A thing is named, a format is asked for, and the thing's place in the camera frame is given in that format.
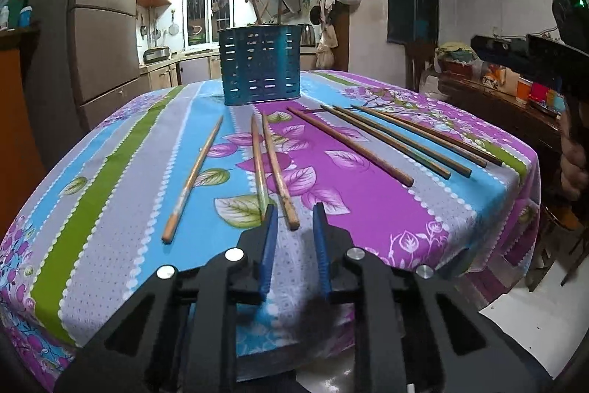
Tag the brown refrigerator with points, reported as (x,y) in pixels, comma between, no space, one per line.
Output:
(103,20)

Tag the light wooden chopstick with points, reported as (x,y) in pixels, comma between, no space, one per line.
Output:
(193,179)
(258,163)
(278,172)

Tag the beige hanging bags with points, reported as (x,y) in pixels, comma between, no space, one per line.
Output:
(325,50)

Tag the beige kitchen base cabinets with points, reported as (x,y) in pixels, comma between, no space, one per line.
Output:
(193,68)

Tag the black hanging pan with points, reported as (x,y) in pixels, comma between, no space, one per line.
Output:
(315,14)

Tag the person's right hand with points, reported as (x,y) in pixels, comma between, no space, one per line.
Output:
(575,163)

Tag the wooden chair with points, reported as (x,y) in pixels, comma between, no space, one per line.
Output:
(418,64)

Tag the steel electric kettle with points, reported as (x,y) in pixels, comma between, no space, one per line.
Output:
(307,36)

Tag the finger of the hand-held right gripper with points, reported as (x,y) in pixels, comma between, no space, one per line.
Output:
(501,52)

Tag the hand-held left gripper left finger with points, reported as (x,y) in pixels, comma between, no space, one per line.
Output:
(269,255)

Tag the dark wooden sideboard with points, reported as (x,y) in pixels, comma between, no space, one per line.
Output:
(497,112)

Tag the kitchen window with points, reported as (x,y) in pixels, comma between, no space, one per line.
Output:
(208,4)

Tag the grey countertop appliance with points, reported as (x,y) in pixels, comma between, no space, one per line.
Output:
(156,54)

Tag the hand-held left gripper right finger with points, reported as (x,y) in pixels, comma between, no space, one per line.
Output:
(321,255)

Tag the blue cup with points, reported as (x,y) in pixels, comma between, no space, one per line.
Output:
(25,16)

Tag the blue perforated utensil holder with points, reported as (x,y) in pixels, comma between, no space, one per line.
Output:
(260,66)

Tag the floral striped tablecloth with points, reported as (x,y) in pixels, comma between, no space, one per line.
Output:
(368,199)

